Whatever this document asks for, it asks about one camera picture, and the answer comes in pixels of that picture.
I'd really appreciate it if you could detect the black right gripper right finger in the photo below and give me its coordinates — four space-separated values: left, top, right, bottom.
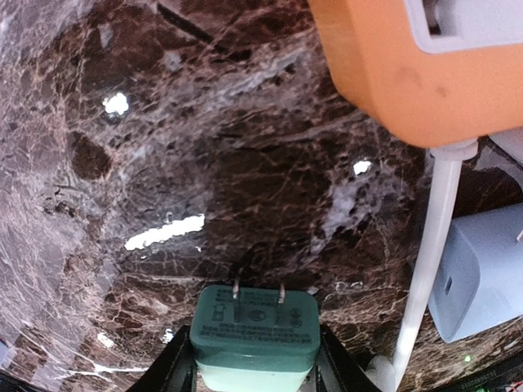
315 325 379 392

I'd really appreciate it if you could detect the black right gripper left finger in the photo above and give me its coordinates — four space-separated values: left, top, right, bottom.
134 326 197 392

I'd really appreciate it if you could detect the green plug adapter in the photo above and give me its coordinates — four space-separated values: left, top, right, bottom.
190 269 320 391

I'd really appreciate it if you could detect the light blue plug adapter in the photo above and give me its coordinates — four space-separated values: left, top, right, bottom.
428 204 522 343

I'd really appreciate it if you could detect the orange power strip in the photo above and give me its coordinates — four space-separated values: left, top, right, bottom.
310 0 522 147

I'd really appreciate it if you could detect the white cube socket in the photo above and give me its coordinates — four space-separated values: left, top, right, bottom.
489 127 523 164

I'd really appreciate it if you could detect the white power strip cable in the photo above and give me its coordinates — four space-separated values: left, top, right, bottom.
365 138 479 392

